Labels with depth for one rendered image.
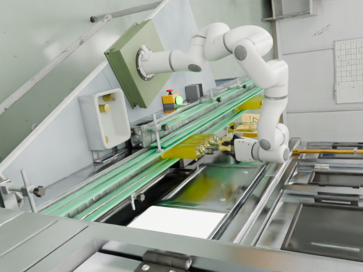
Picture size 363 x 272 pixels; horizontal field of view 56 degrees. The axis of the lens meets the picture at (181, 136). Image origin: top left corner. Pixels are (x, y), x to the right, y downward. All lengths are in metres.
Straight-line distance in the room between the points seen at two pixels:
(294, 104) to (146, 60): 6.04
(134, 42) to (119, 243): 1.21
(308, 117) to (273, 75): 6.26
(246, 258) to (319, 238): 0.80
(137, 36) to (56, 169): 0.68
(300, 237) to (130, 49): 1.00
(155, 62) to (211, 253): 1.22
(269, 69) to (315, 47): 6.04
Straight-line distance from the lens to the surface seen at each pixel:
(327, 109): 7.36
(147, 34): 1.67
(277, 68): 1.23
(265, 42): 1.28
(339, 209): 1.36
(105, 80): 1.53
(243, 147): 1.46
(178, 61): 1.48
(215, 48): 1.37
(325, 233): 1.21
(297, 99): 7.39
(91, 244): 0.50
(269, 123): 1.28
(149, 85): 1.64
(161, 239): 0.45
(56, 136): 1.33
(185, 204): 1.33
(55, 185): 1.29
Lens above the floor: 1.76
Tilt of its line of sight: 29 degrees down
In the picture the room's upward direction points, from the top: 89 degrees clockwise
